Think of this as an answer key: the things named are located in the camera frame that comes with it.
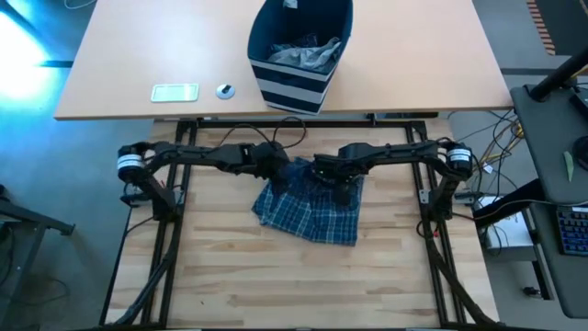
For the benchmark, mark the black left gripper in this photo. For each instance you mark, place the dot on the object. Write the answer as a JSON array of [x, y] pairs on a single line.
[[271, 166]]

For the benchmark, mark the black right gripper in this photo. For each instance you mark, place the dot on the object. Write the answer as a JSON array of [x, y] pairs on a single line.
[[337, 169]]

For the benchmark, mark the blue plaid pajama pants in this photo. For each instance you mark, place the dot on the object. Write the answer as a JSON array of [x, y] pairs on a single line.
[[312, 216]]

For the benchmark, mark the navy white striped laundry bin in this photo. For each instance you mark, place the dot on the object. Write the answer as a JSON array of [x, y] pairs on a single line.
[[294, 92]]

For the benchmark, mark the grey garment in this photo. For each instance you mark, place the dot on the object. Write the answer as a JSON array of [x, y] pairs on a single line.
[[308, 55]]

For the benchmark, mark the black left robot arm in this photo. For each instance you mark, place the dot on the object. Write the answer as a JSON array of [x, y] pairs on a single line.
[[193, 154]]

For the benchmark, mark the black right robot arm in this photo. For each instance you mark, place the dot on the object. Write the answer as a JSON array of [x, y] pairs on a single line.
[[413, 151]]

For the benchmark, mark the white bin label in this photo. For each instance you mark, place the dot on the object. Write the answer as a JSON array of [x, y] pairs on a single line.
[[290, 3]]

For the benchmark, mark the small round tape roll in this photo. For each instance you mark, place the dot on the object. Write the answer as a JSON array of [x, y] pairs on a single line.
[[225, 92]]

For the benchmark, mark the silver flat phone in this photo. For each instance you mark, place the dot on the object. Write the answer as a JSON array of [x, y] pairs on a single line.
[[175, 93]]

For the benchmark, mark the light wooden desk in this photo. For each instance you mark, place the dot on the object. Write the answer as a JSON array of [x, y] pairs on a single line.
[[413, 55]]

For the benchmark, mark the black desk leg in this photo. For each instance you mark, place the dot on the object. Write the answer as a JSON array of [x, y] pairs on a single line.
[[505, 204]]

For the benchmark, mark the white box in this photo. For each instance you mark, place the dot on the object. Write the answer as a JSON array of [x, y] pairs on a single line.
[[510, 234]]

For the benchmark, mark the grey side desk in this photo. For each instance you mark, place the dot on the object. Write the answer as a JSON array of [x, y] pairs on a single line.
[[546, 138]]

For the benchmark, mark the small black floor item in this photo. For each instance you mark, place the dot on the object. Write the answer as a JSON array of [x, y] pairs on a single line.
[[531, 292]]

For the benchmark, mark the green leaf-shaped item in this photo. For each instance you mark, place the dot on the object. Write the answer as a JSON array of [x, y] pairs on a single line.
[[569, 166]]

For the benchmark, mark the black backlit keyboard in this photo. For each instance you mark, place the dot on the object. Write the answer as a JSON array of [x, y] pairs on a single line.
[[574, 232]]

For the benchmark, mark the black pole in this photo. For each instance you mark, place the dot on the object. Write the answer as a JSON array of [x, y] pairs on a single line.
[[556, 78]]

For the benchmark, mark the black round object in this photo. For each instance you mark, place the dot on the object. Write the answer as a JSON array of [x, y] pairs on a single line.
[[582, 154]]

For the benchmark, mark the black desk device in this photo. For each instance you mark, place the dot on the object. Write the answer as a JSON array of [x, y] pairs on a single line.
[[581, 103]]

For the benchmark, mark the dark grey metal stand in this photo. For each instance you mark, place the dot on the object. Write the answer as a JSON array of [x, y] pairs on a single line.
[[27, 216]]

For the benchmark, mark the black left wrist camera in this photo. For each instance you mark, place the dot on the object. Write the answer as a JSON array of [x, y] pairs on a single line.
[[271, 148]]

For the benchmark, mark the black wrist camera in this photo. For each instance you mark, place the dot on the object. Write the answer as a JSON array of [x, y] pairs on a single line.
[[271, 148], [351, 151]]

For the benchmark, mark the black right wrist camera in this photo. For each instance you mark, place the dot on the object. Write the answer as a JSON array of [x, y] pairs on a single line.
[[351, 151]]

